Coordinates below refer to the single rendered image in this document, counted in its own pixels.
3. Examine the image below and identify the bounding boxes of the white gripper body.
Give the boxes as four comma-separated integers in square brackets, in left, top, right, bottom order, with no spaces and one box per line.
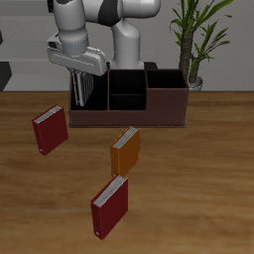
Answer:
[47,46,109,77]

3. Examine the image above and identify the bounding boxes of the grey striped book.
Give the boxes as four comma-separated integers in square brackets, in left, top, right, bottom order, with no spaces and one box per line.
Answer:
[70,67,95,107]

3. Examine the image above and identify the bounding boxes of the green pot plant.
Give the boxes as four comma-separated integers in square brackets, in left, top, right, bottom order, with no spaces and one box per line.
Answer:
[169,0,234,92]

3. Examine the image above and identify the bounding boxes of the orange book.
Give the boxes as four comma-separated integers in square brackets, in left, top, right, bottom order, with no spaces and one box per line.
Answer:
[109,125,141,179]

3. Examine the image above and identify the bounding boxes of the dark brown desk caddy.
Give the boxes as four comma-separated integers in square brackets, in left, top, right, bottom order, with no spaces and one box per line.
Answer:
[67,68,191,129]

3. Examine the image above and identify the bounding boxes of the flat black base plate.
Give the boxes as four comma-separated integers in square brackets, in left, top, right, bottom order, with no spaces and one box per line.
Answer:
[105,61,159,71]

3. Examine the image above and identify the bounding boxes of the red book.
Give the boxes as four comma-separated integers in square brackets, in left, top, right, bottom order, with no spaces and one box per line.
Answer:
[90,174,130,241]
[31,104,69,157]

